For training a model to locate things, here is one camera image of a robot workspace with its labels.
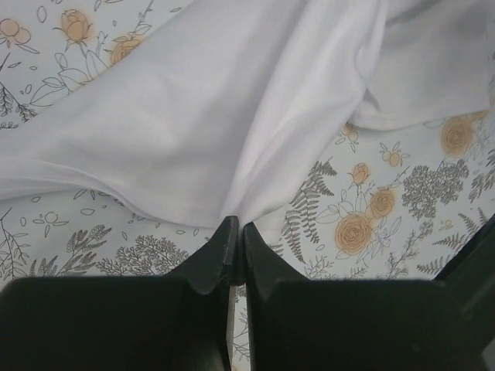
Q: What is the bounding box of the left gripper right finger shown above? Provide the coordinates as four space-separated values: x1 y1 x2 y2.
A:
243 223 494 370

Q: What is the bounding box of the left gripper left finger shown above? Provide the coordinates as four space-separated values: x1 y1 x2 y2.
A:
1 216 238 370

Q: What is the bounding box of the white t shirt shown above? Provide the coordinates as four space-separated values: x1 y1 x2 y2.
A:
1 0 493 227

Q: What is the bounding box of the floral patterned table mat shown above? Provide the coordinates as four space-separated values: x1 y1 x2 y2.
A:
0 0 495 371

